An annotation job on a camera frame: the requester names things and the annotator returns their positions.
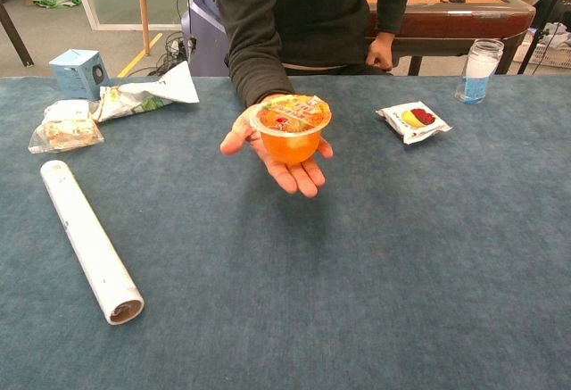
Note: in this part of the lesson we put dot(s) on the round snack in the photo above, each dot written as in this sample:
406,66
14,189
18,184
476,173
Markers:
290,142

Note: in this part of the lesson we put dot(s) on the white paper roll tube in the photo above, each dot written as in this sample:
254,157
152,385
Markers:
89,238

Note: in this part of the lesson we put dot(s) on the blue carpet table cover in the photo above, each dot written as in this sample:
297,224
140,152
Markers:
285,296

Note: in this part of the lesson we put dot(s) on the blue grey machine base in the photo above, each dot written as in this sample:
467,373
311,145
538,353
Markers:
203,24

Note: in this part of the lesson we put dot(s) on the white green snack bag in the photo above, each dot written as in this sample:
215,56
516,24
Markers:
169,88

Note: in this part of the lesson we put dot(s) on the clear jar blue label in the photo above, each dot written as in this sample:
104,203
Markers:
479,73

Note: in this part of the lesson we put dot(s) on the person left hand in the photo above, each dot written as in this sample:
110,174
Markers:
380,53

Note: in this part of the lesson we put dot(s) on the small light blue box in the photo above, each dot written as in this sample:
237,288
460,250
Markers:
73,73

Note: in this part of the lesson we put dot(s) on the black tripod stand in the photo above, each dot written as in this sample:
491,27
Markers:
535,45

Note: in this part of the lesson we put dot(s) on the white plastic basket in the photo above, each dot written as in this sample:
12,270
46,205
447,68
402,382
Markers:
548,53

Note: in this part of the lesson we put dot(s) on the person right forearm dark sleeve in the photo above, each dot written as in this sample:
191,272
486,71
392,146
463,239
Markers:
256,64

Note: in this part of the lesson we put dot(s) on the black slanted table leg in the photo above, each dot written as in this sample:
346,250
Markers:
15,35

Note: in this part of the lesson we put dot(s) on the white snack packet fruit print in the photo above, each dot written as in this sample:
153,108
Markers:
415,122

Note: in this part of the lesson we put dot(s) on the clear bag of pastry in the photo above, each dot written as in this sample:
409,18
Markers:
67,131

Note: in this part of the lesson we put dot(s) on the person right hand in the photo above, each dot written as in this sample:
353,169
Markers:
296,178

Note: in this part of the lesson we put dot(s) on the wooden pole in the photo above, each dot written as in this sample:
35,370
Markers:
143,10

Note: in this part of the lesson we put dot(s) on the brown wooden game table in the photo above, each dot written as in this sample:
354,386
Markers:
455,19

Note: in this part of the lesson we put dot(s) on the person torso dark sweater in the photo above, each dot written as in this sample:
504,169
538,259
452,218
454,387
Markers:
312,6

